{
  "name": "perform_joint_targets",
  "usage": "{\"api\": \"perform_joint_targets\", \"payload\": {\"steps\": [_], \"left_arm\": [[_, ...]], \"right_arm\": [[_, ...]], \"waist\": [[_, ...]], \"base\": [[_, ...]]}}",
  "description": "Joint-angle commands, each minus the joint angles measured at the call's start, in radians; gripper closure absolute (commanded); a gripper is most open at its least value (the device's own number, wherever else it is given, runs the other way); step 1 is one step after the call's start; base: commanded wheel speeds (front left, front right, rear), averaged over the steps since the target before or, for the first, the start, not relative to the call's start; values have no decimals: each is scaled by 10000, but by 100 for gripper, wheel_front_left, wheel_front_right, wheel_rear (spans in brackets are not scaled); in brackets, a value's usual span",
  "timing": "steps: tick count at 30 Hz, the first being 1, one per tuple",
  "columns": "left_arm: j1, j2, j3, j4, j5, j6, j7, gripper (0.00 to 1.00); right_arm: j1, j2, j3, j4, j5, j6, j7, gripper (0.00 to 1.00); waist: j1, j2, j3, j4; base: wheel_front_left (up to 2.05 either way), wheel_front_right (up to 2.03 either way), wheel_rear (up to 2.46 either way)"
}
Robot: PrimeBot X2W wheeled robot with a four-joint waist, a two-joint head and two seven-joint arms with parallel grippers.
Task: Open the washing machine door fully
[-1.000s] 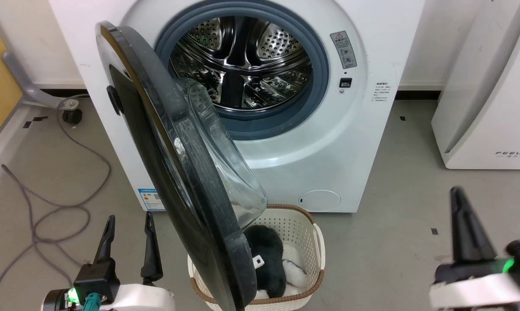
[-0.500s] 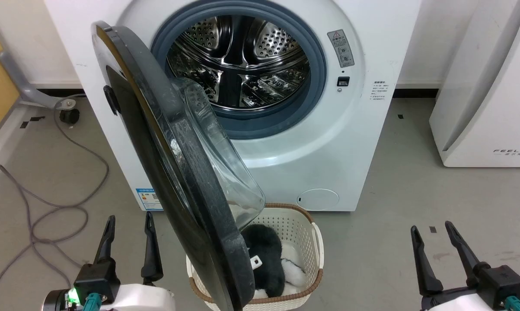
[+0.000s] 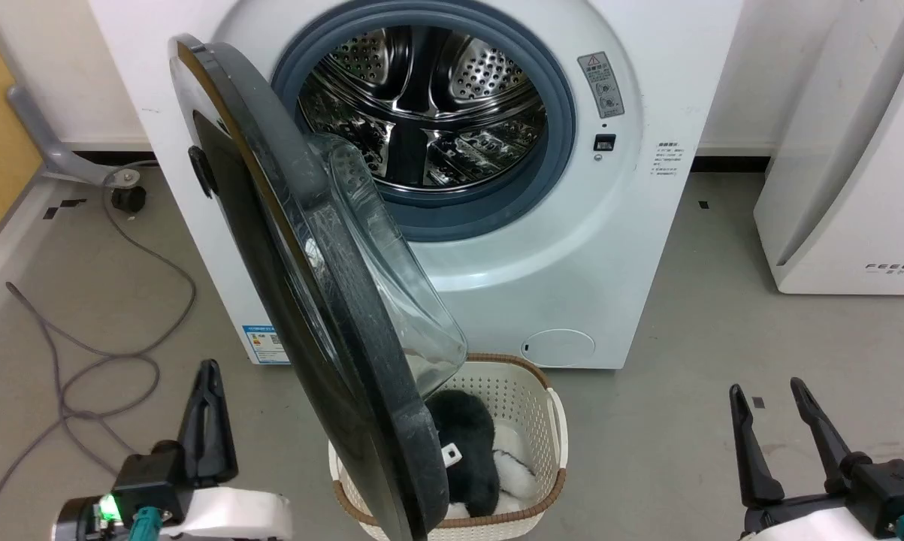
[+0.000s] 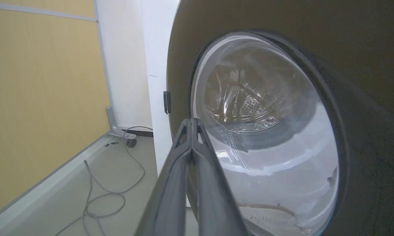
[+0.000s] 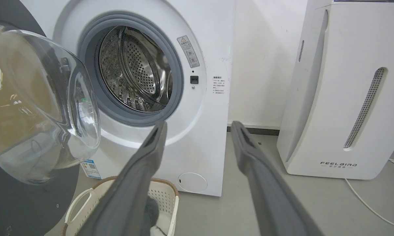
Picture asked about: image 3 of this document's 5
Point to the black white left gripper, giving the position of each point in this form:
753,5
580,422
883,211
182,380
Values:
155,481

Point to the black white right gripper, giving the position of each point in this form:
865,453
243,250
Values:
887,488

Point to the black round washer door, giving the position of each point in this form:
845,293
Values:
271,263

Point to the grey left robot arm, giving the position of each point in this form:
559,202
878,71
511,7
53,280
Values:
80,522

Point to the white front-load washing machine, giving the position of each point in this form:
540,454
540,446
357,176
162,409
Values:
609,263

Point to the grey rubber door gasket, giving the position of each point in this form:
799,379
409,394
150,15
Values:
561,150

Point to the blue energy label sticker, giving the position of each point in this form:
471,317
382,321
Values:
264,344

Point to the black caster wheel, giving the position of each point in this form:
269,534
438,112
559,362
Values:
128,199

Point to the black fluffy garment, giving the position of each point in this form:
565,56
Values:
467,428

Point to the cream perforated laundry basket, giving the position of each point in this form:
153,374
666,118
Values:
530,406

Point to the white standing appliance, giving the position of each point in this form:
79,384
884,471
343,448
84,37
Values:
842,188

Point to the white fluffy garment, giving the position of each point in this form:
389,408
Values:
513,469

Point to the grey warning sticker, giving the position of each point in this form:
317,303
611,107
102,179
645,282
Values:
601,84

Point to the perforated steel washer drum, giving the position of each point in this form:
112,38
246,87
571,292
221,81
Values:
489,75

